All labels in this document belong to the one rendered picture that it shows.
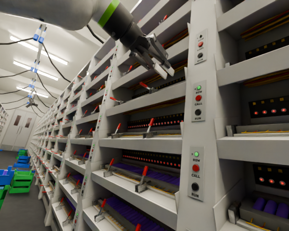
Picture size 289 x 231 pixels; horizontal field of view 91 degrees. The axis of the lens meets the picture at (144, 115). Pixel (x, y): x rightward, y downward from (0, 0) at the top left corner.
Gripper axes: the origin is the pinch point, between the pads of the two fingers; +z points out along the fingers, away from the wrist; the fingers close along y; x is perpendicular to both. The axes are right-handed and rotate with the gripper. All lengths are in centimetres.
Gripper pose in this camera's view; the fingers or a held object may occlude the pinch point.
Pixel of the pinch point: (164, 70)
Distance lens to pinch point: 60.3
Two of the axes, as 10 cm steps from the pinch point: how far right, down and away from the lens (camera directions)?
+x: -2.9, 8.7, -3.9
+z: 7.1, 4.7, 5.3
